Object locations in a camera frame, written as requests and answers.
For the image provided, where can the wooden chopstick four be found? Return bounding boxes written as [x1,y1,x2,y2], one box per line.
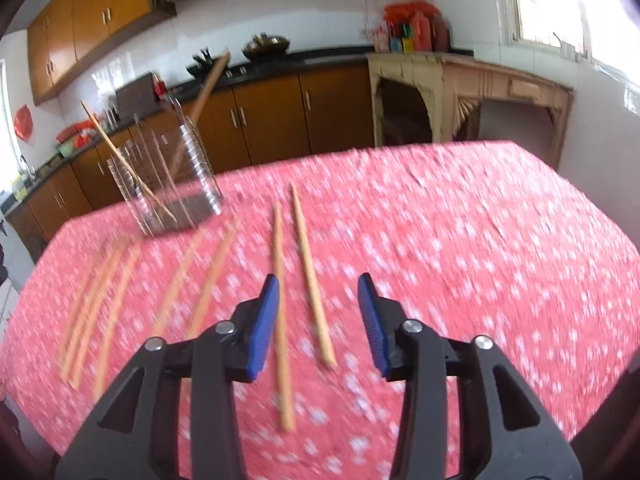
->
[152,228,205,336]

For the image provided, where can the wooden chopstick six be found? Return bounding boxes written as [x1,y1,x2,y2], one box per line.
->
[272,203,296,432]

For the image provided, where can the wooden chopstick one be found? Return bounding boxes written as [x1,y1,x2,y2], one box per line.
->
[56,250,112,382]

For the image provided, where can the wooden chopstick two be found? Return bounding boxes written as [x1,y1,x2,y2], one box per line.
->
[70,244,127,390]

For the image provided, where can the wooden chopstick five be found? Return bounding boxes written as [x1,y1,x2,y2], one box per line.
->
[188,218,240,339]

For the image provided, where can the wooden chopstick seven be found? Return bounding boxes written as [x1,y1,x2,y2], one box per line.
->
[291,184,337,368]

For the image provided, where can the wooden chopstick eight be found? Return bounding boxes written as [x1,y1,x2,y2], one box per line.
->
[80,101,177,221]

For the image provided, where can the wooden chopstick nine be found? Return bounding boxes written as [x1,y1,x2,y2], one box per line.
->
[169,49,231,179]

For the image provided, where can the wooden chopstick three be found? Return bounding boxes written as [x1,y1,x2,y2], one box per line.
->
[93,240,142,401]

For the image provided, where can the red floral tablecloth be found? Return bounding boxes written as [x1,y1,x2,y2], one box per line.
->
[1,142,639,479]

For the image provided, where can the green and red basins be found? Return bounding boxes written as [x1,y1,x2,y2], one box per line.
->
[56,120,96,158]

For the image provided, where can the dark cutting board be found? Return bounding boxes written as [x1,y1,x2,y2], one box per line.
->
[115,73,158,120]

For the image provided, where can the red bottle on counter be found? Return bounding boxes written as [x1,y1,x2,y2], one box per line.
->
[153,75,167,100]

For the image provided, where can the cream wooden side table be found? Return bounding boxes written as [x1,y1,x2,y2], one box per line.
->
[367,52,574,169]

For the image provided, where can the lower wooden cabinets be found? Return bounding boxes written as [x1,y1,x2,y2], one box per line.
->
[1,61,374,259]

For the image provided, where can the wooden cabinets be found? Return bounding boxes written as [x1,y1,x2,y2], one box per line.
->
[25,0,447,106]
[1,61,374,259]

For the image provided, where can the black wok left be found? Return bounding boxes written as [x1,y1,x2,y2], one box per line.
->
[186,48,218,82]

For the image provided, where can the red thermos pair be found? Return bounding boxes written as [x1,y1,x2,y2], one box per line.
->
[410,11,450,52]

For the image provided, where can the lidded wok right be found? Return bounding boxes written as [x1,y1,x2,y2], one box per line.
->
[242,32,290,63]

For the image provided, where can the upper wooden cabinets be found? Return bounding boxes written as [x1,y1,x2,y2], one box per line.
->
[25,0,447,106]

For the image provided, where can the wire utensil holder basket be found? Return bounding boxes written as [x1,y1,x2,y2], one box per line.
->
[107,98,224,237]

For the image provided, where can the red plastic bag on wall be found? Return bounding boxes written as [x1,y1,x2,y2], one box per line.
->
[13,105,34,142]

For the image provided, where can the right window frame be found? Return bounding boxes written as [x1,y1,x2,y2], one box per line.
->
[496,0,639,91]

